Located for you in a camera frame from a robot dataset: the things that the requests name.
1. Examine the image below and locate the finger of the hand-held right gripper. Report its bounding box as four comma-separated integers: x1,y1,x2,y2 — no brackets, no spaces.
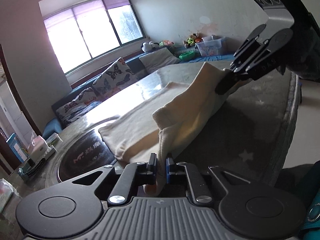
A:
230,24,267,70
215,44,277,95

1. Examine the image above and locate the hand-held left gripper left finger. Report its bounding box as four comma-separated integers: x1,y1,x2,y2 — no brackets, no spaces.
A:
71,153,158,205

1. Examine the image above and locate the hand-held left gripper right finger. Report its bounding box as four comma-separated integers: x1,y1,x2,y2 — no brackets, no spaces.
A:
166,157,253,203

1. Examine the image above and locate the cream cloth garment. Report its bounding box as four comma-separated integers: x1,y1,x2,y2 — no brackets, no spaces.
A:
98,62,250,197

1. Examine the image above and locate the clear plastic storage box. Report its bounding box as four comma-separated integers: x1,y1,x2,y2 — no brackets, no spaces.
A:
195,35,227,58

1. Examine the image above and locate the green plastic bowl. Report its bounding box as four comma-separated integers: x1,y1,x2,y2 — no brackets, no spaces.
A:
179,51,196,61

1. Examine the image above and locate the plain grey pillow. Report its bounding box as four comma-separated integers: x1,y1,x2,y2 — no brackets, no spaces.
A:
139,47,181,74

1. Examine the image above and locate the white plush toy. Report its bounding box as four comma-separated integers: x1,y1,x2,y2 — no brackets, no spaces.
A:
141,41,160,53

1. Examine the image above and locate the butterfly print pillow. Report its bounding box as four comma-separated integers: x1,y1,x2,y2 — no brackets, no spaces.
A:
69,87,99,108
92,57,138,98
55,99,102,128

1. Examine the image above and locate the green packet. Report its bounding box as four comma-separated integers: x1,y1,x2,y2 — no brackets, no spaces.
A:
46,133,63,147

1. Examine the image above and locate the blue corner sofa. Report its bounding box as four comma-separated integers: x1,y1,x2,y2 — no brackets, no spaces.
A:
42,39,237,141

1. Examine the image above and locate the white tissue box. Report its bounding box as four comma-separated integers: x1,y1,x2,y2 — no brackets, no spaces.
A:
27,142,56,161

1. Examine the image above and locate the person's dark clothing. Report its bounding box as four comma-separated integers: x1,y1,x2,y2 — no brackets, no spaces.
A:
280,164,320,240

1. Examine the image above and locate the pink tissue pack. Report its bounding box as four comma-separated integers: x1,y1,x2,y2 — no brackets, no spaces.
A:
31,135,48,148

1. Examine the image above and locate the dark tray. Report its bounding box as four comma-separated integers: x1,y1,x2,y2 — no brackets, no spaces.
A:
19,157,48,181

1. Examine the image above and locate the blue toy cabinet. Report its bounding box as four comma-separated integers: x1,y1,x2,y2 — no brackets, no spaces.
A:
6,133,28,163

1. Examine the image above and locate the purple roller blind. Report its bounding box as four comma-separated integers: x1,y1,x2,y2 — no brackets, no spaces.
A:
43,0,131,21

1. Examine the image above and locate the large window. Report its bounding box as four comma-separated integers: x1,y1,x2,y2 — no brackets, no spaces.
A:
39,0,147,76

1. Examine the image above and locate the person's teal garment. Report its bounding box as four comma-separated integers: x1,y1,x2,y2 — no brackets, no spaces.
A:
299,172,320,240

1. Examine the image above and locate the white plastic bag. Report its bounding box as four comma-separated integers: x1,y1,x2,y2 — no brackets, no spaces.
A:
0,179,14,213

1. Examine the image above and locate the dark wooden door frame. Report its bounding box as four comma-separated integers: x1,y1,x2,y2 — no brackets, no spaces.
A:
0,44,43,176

